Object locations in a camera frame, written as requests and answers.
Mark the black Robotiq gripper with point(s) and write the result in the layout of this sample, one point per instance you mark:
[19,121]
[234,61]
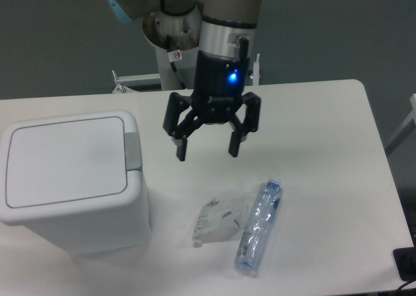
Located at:
[217,98]

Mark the grey trash can push button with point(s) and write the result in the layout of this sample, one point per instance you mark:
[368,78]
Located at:
[133,153]

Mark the white plastic trash can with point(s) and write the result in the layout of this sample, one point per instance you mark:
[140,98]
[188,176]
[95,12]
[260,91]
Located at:
[92,225]

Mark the white trash can lid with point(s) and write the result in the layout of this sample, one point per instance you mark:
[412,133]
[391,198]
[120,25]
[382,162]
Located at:
[63,161]

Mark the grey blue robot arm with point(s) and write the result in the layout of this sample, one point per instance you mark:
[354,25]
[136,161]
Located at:
[203,50]

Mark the clear plastic packaging bag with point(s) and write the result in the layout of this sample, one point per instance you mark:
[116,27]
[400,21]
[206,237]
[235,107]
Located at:
[221,220]

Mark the clear blue plastic bottle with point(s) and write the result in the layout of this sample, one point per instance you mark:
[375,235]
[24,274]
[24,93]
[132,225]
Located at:
[256,233]

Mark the white stand at right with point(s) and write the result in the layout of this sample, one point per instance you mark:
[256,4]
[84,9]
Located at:
[402,131]

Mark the black device at table edge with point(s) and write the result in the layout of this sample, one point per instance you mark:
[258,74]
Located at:
[405,262]

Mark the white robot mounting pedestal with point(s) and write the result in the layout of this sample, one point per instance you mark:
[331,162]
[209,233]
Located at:
[176,43]

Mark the white metal base frame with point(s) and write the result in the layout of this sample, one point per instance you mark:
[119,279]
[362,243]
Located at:
[152,82]

